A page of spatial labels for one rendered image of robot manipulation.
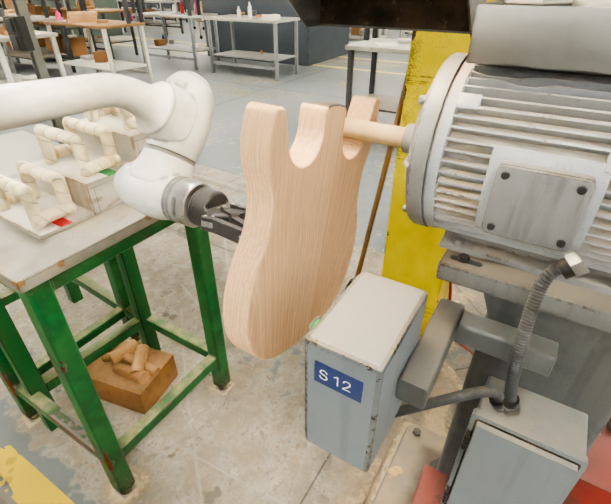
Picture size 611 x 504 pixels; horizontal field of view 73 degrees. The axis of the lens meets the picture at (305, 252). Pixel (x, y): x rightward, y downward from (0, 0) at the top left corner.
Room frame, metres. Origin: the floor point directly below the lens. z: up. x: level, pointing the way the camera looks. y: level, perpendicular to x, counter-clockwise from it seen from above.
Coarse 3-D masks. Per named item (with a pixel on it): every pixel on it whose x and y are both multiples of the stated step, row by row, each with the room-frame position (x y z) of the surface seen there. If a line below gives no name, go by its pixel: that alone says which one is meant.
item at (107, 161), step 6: (108, 156) 1.09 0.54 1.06; (114, 156) 1.10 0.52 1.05; (90, 162) 1.04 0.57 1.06; (96, 162) 1.05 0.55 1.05; (102, 162) 1.06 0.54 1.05; (108, 162) 1.07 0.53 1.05; (114, 162) 1.09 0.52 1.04; (84, 168) 1.02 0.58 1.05; (90, 168) 1.03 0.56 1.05; (96, 168) 1.04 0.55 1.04; (102, 168) 1.06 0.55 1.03; (90, 174) 1.03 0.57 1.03
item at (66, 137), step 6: (36, 126) 1.12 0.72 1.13; (42, 126) 1.11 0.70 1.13; (48, 126) 1.11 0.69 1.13; (36, 132) 1.12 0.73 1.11; (42, 132) 1.10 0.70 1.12; (48, 132) 1.08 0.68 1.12; (54, 132) 1.07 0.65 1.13; (60, 132) 1.06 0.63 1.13; (66, 132) 1.06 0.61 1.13; (54, 138) 1.07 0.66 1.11; (60, 138) 1.05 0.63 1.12; (66, 138) 1.04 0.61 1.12; (72, 138) 1.03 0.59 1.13; (78, 138) 1.03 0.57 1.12
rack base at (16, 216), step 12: (12, 204) 1.03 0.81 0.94; (48, 204) 1.03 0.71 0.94; (0, 216) 0.96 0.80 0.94; (12, 216) 0.96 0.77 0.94; (24, 216) 0.96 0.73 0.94; (72, 216) 0.96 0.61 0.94; (84, 216) 0.96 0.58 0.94; (24, 228) 0.90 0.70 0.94; (48, 228) 0.89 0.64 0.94; (60, 228) 0.90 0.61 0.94
